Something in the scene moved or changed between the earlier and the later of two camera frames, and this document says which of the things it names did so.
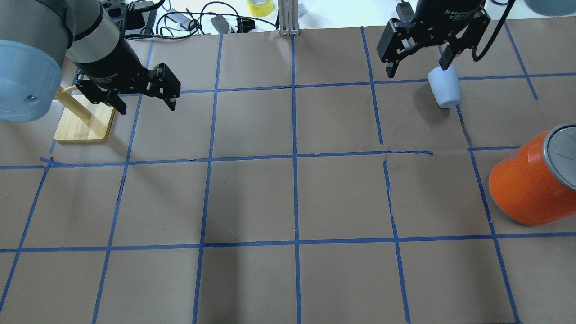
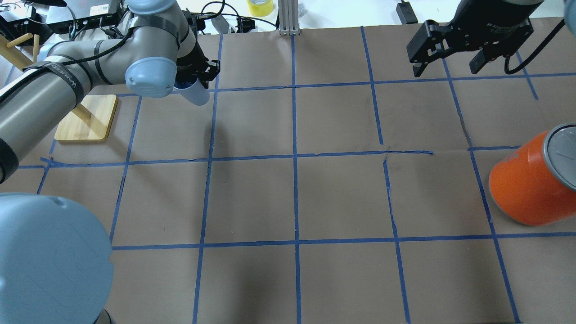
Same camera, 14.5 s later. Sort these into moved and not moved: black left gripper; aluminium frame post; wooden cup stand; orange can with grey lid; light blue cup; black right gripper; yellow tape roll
Moved: black right gripper; black left gripper; light blue cup
Not moved: orange can with grey lid; aluminium frame post; yellow tape roll; wooden cup stand
